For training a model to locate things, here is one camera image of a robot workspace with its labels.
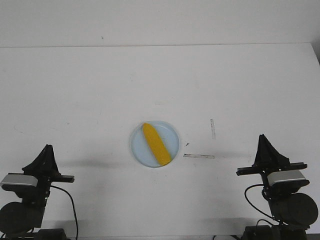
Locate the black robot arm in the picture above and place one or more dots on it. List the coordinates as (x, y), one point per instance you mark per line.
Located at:
(23, 220)
(293, 212)

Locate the light blue round plate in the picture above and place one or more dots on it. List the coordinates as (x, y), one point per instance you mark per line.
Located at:
(140, 149)

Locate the horizontal tape strip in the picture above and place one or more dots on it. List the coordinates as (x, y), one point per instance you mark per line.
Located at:
(198, 156)

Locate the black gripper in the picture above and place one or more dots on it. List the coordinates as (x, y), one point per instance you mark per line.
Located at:
(267, 154)
(44, 163)

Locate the vertical tape strip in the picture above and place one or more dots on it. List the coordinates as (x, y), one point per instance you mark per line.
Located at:
(213, 131)

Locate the yellow corn cob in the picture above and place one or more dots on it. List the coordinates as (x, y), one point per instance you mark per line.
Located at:
(156, 144)

